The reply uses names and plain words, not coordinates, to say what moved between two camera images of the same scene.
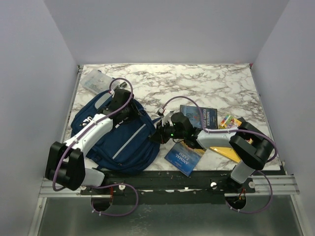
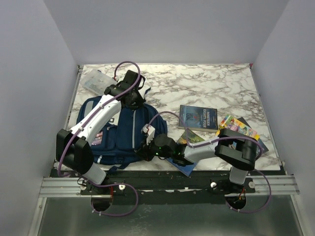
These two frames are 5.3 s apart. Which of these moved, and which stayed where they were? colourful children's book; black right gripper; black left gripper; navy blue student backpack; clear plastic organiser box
Moved: black left gripper; navy blue student backpack; black right gripper
Stayed: clear plastic organiser box; colourful children's book
